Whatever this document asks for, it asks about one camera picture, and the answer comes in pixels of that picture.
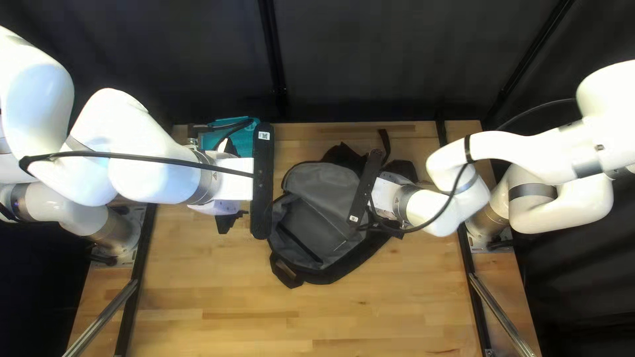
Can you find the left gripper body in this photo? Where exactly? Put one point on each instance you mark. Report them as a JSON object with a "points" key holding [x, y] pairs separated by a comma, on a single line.
{"points": [[235, 191]]}

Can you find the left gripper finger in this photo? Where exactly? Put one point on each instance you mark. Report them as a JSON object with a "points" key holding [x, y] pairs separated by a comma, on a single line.
{"points": [[225, 223]]}

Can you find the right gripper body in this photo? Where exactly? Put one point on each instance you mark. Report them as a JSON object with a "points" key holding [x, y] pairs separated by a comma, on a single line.
{"points": [[387, 196]]}

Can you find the translucent teal lunch box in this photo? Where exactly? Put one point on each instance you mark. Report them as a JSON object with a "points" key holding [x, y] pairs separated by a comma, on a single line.
{"points": [[244, 144]]}

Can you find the black backpack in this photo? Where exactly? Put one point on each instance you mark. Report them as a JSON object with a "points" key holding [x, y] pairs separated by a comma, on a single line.
{"points": [[317, 208]]}

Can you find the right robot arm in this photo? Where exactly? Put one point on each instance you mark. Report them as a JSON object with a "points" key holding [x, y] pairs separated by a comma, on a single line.
{"points": [[536, 148]]}

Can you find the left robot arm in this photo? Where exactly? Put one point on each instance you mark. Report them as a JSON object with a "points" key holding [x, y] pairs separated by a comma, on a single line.
{"points": [[134, 188]]}

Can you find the silver mounting plate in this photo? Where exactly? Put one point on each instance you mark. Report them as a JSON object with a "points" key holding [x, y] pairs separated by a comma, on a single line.
{"points": [[134, 210], [478, 245]]}

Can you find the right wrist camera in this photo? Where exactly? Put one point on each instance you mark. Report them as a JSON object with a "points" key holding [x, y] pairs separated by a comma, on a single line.
{"points": [[366, 186]]}

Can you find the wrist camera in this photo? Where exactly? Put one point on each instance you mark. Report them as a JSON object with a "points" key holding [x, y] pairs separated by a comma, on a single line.
{"points": [[366, 186], [262, 198]]}

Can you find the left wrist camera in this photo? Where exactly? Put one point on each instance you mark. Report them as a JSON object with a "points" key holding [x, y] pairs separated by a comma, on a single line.
{"points": [[262, 198]]}

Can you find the black frame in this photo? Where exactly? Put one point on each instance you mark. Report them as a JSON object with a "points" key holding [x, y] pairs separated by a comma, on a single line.
{"points": [[270, 49]]}

